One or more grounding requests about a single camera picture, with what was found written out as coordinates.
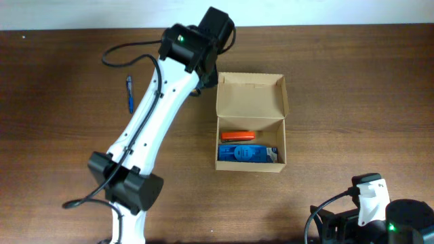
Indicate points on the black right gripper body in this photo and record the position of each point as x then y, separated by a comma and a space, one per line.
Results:
325, 220

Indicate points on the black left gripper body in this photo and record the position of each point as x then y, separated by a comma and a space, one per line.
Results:
210, 78

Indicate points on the cardboard box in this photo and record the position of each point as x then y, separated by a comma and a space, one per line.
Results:
252, 102

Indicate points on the orange stapler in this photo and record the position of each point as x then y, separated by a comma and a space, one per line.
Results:
237, 136

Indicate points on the blue ballpoint pen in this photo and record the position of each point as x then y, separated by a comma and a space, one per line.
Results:
130, 94

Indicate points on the blue plastic battery holder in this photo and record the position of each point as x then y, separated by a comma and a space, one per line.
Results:
243, 153

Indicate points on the small white staples box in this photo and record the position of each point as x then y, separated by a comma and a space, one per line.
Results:
272, 155

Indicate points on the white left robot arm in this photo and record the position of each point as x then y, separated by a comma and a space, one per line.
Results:
185, 65

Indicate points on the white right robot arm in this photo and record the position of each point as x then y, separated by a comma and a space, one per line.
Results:
408, 221

